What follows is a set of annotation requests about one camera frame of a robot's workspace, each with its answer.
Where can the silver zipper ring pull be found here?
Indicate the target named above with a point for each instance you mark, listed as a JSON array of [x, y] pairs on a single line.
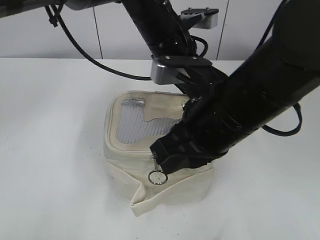
[[156, 176]]

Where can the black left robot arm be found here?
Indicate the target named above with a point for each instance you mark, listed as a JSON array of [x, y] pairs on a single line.
[[62, 5]]

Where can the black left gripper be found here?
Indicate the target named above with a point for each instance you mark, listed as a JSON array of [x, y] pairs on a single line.
[[164, 33]]

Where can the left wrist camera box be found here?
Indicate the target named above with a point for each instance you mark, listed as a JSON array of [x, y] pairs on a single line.
[[200, 18]]

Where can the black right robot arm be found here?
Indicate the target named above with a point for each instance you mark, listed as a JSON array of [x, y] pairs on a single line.
[[291, 55]]

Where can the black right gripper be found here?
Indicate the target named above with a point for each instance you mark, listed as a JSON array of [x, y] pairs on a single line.
[[229, 109]]

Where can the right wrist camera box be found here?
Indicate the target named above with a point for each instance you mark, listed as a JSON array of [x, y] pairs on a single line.
[[171, 69]]

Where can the cream zippered bag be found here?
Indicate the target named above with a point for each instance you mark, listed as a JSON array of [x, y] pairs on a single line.
[[133, 122]]

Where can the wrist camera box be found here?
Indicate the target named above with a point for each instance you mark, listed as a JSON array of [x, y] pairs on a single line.
[[200, 18], [171, 69]]

